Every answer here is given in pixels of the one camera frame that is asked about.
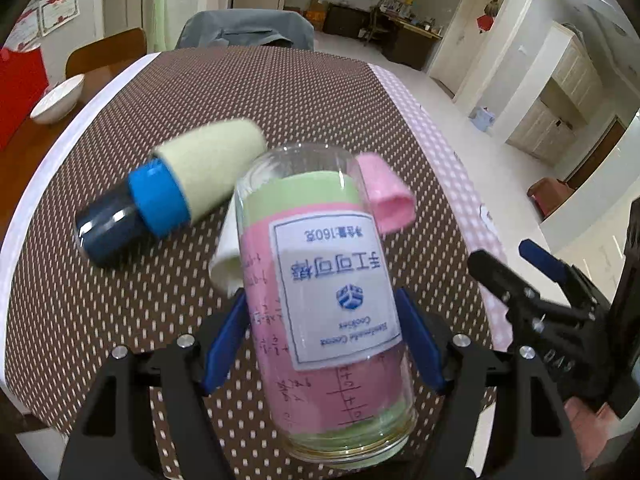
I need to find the clear jar pink green paper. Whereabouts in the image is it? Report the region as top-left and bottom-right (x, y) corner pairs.
(234, 144), (416, 469)

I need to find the pink paper cup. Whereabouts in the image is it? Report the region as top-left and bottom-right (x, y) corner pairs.
(356, 153), (416, 235)

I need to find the white paper cup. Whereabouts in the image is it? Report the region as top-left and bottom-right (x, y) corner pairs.
(208, 198), (243, 298)

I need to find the brown polka dot tablecloth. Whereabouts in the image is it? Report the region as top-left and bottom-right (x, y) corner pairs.
(1, 47), (512, 434)

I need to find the small blue bin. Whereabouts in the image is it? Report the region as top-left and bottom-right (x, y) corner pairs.
(469, 106), (496, 132)

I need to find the blue bottle with cream sleeve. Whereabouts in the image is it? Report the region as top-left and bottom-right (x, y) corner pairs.
(75, 118), (267, 268)

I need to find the dark wooden desk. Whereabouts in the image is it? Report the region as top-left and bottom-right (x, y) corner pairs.
(367, 8), (442, 70)

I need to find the white ceramic bowl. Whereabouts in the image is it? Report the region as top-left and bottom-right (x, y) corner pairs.
(29, 74), (85, 125)

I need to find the red gift bag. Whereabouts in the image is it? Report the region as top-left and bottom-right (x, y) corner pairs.
(0, 48), (49, 148)

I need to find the brown wooden chair back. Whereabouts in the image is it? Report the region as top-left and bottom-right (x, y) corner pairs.
(65, 28), (148, 78)

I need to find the grey covered chair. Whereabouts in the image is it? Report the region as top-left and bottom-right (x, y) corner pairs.
(176, 9), (314, 51)

